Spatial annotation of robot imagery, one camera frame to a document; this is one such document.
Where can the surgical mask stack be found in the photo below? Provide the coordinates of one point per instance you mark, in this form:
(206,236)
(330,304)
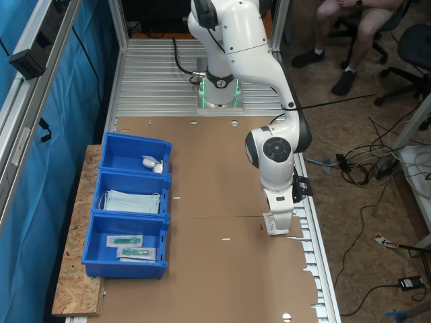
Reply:
(131,202)

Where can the blue tape piece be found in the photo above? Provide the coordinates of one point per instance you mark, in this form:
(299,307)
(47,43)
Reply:
(394,314)

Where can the brown cardboard sheet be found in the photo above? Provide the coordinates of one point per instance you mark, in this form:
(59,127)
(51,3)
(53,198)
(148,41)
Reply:
(219,175)

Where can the aluminium profile frame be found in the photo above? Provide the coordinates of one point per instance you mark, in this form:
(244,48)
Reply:
(17,117)

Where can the bagged white cup mask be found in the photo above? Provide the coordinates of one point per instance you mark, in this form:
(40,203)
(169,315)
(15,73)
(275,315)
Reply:
(148,162)
(158,168)

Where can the dark floor power strip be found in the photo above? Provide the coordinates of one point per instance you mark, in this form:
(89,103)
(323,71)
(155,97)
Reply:
(387,168)

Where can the multi-socket power strip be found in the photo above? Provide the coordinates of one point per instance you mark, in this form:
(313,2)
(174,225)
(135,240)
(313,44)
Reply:
(27,64)

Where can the blue plastic storage bin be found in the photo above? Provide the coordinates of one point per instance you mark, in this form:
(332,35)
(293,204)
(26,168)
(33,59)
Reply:
(134,180)
(97,255)
(128,148)

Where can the black floor connector box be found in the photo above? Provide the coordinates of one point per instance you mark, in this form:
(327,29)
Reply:
(341,161)

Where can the black gripper camera mount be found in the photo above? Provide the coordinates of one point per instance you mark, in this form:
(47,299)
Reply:
(301,188)

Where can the chipboard plank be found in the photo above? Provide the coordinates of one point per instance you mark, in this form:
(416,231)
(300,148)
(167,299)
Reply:
(77,235)

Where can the packed green syringe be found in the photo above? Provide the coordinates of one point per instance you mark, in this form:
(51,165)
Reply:
(136,253)
(124,240)

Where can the white metal cart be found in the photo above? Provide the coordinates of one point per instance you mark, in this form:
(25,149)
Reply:
(413,121)

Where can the black power adapter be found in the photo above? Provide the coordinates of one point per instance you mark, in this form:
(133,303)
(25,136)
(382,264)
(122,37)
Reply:
(410,283)

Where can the black office chair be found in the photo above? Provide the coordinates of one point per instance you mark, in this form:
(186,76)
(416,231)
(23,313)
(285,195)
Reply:
(415,43)
(394,20)

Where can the person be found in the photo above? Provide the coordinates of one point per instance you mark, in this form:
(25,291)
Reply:
(367,27)

